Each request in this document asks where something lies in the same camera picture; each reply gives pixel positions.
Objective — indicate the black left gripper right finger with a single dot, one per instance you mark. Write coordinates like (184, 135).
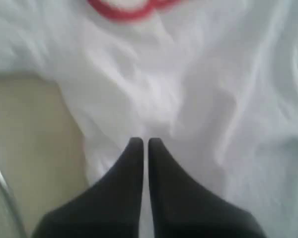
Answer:
(182, 208)

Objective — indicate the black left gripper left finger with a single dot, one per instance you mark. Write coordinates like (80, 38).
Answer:
(109, 209)

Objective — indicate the white t-shirt with red logo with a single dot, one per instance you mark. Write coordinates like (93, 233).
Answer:
(216, 79)

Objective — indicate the round wire mesh basket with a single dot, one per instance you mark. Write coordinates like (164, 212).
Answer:
(11, 225)

